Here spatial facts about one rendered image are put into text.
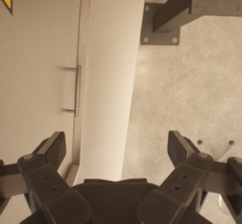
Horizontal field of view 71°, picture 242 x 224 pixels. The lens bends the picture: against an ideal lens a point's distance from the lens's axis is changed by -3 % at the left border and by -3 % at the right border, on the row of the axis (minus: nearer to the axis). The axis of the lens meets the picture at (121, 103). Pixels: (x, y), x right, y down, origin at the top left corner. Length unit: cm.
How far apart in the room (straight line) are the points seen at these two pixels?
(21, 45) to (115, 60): 38
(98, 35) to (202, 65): 110
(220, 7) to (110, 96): 42
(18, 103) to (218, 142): 171
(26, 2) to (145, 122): 135
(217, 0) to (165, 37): 91
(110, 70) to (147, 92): 87
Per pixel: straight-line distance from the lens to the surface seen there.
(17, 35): 27
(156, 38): 143
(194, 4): 54
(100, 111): 64
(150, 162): 171
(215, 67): 161
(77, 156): 70
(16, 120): 28
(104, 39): 61
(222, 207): 158
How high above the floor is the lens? 141
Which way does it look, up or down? 75 degrees down
